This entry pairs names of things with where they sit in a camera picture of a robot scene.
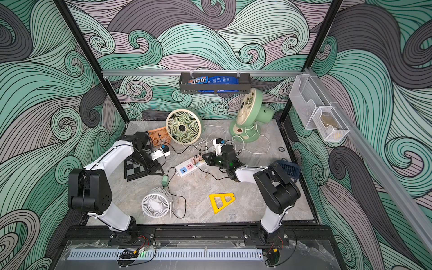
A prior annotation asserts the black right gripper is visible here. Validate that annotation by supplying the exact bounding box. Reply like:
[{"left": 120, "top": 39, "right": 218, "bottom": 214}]
[{"left": 205, "top": 151, "right": 231, "bottom": 170}]

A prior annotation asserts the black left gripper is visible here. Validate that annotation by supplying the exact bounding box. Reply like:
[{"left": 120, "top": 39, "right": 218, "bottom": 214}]
[{"left": 131, "top": 150, "right": 165, "bottom": 175}]

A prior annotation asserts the black fan usb cable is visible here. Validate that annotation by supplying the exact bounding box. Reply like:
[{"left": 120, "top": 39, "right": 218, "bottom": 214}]
[{"left": 157, "top": 133, "right": 210, "bottom": 156}]

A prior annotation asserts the white multicolour power strip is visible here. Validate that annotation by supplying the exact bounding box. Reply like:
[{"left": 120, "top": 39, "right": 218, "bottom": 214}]
[{"left": 175, "top": 157, "right": 206, "bottom": 177}]

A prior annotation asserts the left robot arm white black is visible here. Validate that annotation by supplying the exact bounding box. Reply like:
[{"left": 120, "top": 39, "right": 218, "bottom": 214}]
[{"left": 67, "top": 132, "right": 169, "bottom": 232}]

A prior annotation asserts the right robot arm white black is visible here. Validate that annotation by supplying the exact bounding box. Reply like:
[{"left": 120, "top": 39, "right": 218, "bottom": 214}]
[{"left": 202, "top": 145, "right": 301, "bottom": 235}]

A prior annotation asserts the cream green round fan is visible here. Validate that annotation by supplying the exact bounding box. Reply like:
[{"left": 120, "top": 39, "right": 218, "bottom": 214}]
[{"left": 165, "top": 109, "right": 203, "bottom": 145}]

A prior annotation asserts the white round desk fan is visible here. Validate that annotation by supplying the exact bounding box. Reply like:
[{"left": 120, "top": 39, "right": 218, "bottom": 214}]
[{"left": 141, "top": 186, "right": 173, "bottom": 218}]

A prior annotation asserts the black grey chessboard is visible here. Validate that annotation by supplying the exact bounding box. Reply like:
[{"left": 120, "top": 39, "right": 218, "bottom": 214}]
[{"left": 124, "top": 159, "right": 164, "bottom": 182}]

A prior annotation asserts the green usb charger adapter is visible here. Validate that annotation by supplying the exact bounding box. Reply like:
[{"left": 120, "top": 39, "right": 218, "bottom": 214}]
[{"left": 162, "top": 175, "right": 169, "bottom": 187}]

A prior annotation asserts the yellow triangle ruler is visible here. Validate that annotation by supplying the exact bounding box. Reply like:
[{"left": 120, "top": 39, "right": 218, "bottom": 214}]
[{"left": 209, "top": 193, "right": 236, "bottom": 214}]

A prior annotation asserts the blue candy packet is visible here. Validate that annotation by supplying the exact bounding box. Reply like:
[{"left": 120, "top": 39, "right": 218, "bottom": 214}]
[{"left": 187, "top": 76, "right": 239, "bottom": 85}]

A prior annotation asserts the black cable of white fan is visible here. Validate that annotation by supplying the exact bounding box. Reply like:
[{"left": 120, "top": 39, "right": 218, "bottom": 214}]
[{"left": 166, "top": 166, "right": 187, "bottom": 219}]

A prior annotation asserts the green pedestal desk fan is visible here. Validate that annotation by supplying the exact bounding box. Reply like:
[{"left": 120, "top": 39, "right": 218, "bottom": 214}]
[{"left": 229, "top": 88, "right": 275, "bottom": 143}]

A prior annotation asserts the black wall shelf tray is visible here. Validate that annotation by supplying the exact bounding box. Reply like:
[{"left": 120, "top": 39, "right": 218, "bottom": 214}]
[{"left": 179, "top": 72, "right": 252, "bottom": 93}]

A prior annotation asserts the white perforated cable duct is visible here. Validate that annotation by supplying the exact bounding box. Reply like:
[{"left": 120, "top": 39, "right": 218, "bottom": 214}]
[{"left": 66, "top": 248, "right": 263, "bottom": 262}]

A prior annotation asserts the clear plastic wall bin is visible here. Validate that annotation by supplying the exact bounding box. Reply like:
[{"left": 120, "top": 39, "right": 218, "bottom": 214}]
[{"left": 289, "top": 74, "right": 349, "bottom": 143}]

